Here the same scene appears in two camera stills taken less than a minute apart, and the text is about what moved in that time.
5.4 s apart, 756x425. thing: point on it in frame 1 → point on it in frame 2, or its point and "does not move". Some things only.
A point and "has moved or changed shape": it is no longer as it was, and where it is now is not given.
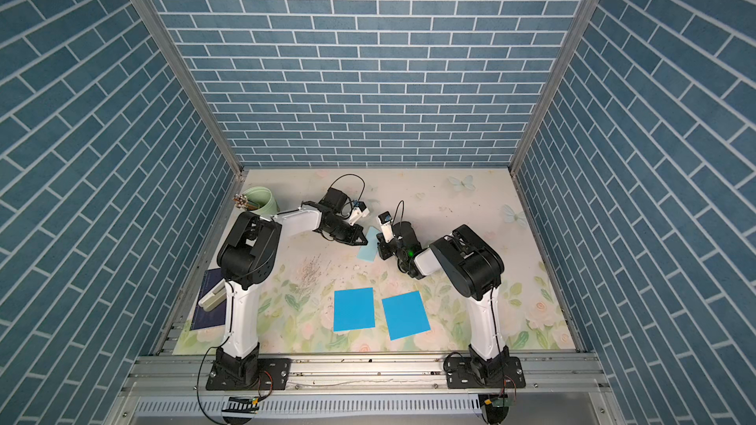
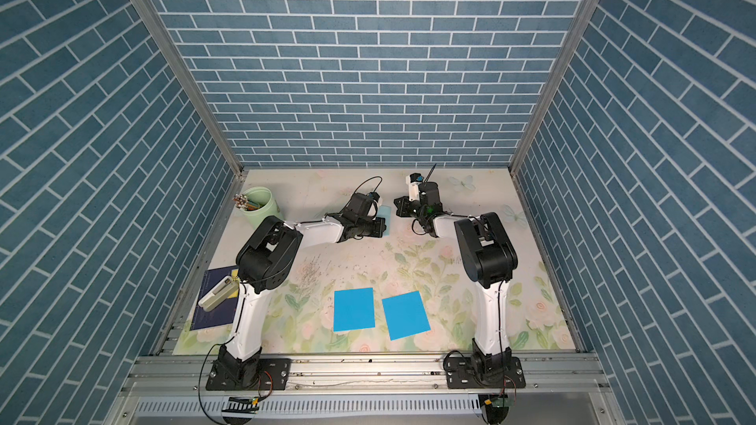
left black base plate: (274, 374) does not move
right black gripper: (385, 250) → (403, 210)
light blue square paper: (368, 253) has moved or changed shape
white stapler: (214, 297) does not move
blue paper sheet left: (353, 309) does not move
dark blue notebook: (217, 317) does not move
